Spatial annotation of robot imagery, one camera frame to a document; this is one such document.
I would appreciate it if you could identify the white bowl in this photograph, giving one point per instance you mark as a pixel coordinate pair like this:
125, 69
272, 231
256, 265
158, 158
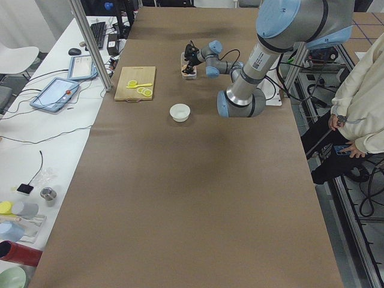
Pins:
180, 112

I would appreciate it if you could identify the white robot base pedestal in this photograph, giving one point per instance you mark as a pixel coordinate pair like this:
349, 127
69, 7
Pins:
271, 89

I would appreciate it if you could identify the blue smartphone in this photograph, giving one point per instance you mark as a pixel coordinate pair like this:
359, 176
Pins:
340, 150

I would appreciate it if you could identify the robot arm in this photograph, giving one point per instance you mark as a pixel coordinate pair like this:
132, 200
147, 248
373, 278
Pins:
279, 25

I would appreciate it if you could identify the teach pendant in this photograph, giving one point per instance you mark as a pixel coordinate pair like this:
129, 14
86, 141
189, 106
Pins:
81, 68
55, 95

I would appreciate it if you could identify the small metal cylinder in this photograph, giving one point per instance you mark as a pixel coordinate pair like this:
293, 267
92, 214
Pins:
49, 195

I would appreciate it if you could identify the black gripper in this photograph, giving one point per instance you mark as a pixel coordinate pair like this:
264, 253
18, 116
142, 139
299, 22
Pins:
192, 60

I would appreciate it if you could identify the yellow plastic knife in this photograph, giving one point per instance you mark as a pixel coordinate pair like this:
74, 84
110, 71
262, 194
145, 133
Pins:
141, 85

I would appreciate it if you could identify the bamboo cutting board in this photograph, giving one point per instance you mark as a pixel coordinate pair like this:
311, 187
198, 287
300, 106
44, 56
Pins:
141, 75

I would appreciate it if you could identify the yellow cup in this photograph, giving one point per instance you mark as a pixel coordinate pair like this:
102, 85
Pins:
6, 208

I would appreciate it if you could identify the upper teach pendant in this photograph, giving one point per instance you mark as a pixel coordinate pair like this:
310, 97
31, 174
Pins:
81, 68

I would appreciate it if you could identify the clear plastic egg box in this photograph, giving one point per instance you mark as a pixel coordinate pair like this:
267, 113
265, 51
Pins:
187, 71

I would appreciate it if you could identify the black keyboard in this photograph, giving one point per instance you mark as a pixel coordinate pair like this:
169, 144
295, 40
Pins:
99, 32

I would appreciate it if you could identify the aluminium frame post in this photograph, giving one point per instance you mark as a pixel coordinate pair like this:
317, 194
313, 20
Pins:
81, 19

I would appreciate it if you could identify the lemon slice single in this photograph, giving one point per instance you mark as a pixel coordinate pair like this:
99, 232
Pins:
132, 83

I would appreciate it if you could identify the green bowl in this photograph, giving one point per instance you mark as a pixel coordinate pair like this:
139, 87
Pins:
14, 277

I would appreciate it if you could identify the black computer mouse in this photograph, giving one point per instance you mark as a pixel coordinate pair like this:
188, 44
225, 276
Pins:
74, 52

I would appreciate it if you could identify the lower teach pendant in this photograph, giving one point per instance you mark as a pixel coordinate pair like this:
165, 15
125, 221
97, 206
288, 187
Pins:
55, 95

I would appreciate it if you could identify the red bottle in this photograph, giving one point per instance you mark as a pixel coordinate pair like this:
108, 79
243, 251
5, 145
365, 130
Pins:
21, 254

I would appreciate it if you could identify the lemon slice back stack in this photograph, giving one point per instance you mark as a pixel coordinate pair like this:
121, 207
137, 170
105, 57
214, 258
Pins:
140, 89

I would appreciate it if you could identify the person's hand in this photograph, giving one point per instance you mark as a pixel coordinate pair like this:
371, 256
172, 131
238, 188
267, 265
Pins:
356, 153

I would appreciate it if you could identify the person in cream hoodie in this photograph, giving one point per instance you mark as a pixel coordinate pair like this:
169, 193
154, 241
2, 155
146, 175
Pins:
356, 115

